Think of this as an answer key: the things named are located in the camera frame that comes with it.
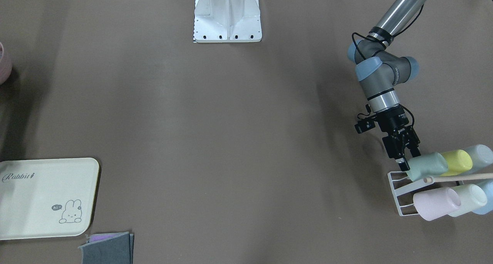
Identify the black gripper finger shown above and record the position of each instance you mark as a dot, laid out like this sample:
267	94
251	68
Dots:
415	152
403	164

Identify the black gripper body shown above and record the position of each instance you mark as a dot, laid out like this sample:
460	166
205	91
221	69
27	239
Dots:
393	122

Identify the sage green cup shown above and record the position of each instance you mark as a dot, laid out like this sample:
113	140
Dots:
432	164

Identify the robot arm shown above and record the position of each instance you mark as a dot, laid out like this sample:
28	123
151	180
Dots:
379	72

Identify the yellow cup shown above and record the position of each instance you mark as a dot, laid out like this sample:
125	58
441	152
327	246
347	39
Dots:
458	161

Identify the pink cup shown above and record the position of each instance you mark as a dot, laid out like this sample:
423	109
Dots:
433	204

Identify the grey blue cup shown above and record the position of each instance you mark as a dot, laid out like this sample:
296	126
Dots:
482	157

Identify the pale cream green cup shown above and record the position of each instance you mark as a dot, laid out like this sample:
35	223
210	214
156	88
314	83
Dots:
472	197

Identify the cream rabbit tray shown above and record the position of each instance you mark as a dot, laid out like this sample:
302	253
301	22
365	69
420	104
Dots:
47	197

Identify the grey folded cloth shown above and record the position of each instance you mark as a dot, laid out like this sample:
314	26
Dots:
108	248

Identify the pink ribbed bowl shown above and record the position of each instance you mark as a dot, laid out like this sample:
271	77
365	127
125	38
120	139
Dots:
5	64

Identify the white wire cup rack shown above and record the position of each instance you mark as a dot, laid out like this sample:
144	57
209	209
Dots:
403	190

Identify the wooden rack handle rod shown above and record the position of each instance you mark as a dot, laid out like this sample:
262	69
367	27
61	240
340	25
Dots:
457	178

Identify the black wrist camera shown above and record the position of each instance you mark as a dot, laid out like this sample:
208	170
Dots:
364	125

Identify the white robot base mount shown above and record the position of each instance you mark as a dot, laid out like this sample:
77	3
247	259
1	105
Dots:
227	21

